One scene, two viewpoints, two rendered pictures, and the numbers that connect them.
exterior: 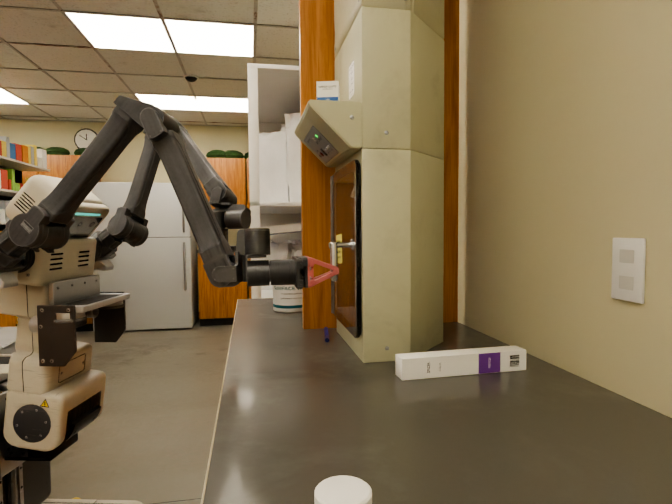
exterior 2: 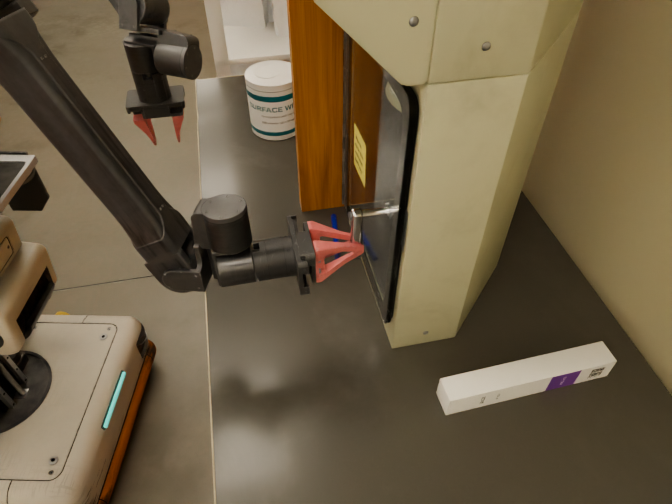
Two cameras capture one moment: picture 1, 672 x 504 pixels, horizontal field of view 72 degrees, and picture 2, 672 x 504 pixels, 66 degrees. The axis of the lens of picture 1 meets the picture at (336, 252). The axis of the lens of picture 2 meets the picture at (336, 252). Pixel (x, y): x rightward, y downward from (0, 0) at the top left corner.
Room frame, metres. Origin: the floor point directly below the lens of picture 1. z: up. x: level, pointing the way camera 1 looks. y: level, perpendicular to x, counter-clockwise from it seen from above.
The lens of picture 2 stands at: (0.52, 0.05, 1.67)
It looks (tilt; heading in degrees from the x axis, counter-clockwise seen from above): 46 degrees down; 359
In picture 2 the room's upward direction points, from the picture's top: straight up
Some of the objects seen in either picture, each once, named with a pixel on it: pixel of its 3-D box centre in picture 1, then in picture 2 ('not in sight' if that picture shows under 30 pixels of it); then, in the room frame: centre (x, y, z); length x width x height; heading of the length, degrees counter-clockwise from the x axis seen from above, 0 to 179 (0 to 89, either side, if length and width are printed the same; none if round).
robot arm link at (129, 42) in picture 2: (220, 219); (146, 54); (1.39, 0.35, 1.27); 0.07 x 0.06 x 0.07; 69
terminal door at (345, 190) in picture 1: (344, 247); (369, 169); (1.16, -0.02, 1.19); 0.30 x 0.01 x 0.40; 10
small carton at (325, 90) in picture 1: (328, 97); not in sight; (1.08, 0.01, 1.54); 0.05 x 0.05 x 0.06; 86
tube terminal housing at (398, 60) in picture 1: (394, 193); (468, 77); (1.18, -0.15, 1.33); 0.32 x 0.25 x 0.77; 11
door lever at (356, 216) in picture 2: (340, 260); (367, 232); (1.05, -0.01, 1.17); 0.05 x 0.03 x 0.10; 100
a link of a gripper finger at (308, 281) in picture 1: (317, 270); (329, 247); (1.04, 0.04, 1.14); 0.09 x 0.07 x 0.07; 100
